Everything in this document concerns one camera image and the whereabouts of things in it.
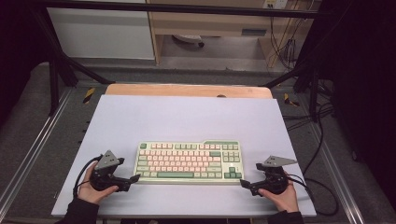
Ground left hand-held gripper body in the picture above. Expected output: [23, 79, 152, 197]
[90, 149, 125, 192]

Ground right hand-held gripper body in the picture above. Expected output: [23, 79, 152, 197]
[255, 155, 298, 195]

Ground green and pink keyboard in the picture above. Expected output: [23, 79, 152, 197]
[134, 139, 246, 186]

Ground person's left hand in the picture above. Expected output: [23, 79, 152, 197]
[77, 161, 120, 205]

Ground person's right hand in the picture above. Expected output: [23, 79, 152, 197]
[258, 180, 300, 214]

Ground white table board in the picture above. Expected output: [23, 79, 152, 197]
[50, 94, 317, 217]

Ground yellow clamp right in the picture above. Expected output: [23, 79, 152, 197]
[283, 92, 301, 107]

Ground wooden table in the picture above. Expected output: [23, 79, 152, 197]
[105, 83, 274, 100]

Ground black curtain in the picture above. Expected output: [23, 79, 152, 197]
[0, 0, 50, 125]
[320, 0, 396, 213]

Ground white cabinet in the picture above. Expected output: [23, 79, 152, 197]
[46, 0, 156, 61]

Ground white chair base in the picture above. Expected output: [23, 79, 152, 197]
[172, 34, 205, 49]

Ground light wooden desk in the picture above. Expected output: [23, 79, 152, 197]
[146, 0, 321, 68]

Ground black metal crossbar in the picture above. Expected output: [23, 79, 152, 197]
[31, 0, 321, 19]

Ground left hand-held gripper black cable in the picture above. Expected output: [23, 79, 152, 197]
[73, 154, 104, 199]

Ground hand-held gripper black cable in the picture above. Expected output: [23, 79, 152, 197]
[284, 172, 340, 217]
[73, 154, 104, 199]

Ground right hand-held gripper black cable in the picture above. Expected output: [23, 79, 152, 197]
[284, 172, 340, 217]

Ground aluminium floor rail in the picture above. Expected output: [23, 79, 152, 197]
[0, 88, 74, 216]
[306, 124, 366, 224]

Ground black floor cables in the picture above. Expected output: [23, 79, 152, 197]
[281, 78, 334, 175]

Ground black metal frame stand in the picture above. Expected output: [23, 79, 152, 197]
[262, 60, 321, 123]
[31, 6, 116, 117]

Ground hanging cable bundle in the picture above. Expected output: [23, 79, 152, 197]
[269, 15, 301, 71]

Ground white wall socket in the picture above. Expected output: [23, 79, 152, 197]
[262, 0, 289, 9]

